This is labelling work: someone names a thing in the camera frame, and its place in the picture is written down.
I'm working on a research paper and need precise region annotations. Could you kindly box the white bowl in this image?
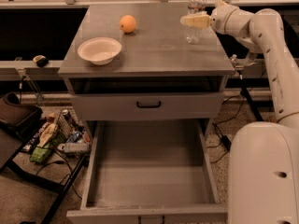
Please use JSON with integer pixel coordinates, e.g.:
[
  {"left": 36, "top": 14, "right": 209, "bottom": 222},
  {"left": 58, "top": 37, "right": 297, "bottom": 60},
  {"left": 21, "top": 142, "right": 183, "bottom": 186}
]
[{"left": 78, "top": 37, "right": 122, "bottom": 65}]

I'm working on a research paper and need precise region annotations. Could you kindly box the brown bag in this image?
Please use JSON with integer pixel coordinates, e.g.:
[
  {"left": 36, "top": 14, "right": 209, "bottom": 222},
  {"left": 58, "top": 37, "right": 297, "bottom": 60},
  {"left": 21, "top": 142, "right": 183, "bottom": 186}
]
[{"left": 0, "top": 92, "right": 43, "bottom": 141}]

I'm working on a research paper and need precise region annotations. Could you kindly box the closed grey upper drawer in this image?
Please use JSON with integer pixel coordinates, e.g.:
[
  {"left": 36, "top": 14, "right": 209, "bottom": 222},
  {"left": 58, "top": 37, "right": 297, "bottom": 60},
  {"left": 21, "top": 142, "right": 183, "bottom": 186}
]
[{"left": 71, "top": 92, "right": 223, "bottom": 121}]

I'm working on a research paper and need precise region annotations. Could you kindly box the black tripod stand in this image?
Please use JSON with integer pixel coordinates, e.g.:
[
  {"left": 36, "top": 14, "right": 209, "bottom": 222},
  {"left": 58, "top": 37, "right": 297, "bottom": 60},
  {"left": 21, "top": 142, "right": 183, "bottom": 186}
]
[{"left": 230, "top": 54, "right": 263, "bottom": 121}]

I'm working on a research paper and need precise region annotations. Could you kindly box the clear water bottle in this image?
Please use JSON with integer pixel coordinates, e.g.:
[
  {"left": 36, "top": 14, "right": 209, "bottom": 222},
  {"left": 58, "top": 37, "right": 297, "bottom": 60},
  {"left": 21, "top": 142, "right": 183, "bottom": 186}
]
[{"left": 186, "top": 0, "right": 207, "bottom": 45}]

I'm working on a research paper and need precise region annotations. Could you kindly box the orange fruit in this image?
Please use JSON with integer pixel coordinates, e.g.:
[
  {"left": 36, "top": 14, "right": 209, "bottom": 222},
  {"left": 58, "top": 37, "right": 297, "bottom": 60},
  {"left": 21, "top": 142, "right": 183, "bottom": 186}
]
[{"left": 120, "top": 15, "right": 136, "bottom": 34}]

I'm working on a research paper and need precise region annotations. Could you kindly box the grey drawer cabinet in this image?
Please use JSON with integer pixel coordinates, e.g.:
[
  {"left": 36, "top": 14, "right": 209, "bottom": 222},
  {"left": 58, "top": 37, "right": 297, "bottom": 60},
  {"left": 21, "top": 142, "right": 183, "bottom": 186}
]
[{"left": 59, "top": 3, "right": 233, "bottom": 130}]

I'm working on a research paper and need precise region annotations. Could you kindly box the wire basket of snacks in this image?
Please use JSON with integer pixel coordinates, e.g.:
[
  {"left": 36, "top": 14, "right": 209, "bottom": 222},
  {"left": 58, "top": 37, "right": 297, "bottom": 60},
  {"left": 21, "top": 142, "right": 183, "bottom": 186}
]
[{"left": 23, "top": 108, "right": 91, "bottom": 157}]

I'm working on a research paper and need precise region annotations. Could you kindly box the black side table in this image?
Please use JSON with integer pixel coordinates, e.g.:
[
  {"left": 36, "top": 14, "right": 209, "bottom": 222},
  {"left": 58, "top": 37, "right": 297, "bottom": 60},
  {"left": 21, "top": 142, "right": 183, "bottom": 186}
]
[{"left": 0, "top": 119, "right": 90, "bottom": 224}]

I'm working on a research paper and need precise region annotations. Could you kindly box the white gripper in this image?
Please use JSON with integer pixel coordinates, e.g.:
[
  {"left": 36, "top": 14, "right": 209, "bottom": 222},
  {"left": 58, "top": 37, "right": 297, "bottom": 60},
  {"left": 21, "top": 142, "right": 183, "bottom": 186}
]
[{"left": 180, "top": 0, "right": 253, "bottom": 35}]

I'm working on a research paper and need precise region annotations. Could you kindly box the black yellow tape measure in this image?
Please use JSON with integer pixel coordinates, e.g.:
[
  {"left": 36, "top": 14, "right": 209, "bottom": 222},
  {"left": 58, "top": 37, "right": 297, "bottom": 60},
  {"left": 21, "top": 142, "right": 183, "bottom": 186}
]
[{"left": 33, "top": 55, "right": 49, "bottom": 67}]

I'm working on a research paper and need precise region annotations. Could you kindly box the small background water bottle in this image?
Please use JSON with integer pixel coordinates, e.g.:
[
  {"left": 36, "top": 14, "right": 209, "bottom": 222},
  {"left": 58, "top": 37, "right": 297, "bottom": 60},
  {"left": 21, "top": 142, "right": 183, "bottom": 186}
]
[{"left": 245, "top": 51, "right": 258, "bottom": 66}]

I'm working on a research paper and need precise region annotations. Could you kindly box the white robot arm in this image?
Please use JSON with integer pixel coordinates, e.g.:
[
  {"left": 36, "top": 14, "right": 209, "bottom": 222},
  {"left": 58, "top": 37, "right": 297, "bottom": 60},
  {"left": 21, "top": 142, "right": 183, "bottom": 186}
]
[{"left": 180, "top": 0, "right": 299, "bottom": 224}]

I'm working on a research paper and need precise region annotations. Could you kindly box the open grey bottom drawer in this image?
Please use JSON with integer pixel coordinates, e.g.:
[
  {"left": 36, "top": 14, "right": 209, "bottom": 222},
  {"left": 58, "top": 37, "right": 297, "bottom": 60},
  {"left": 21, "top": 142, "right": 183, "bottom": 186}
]
[{"left": 67, "top": 119, "right": 227, "bottom": 224}]

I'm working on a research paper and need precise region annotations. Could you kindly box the green snack bag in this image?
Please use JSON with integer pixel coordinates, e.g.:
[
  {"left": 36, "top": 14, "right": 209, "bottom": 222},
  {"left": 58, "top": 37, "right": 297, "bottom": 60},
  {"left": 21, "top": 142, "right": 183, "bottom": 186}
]
[{"left": 30, "top": 147, "right": 51, "bottom": 163}]

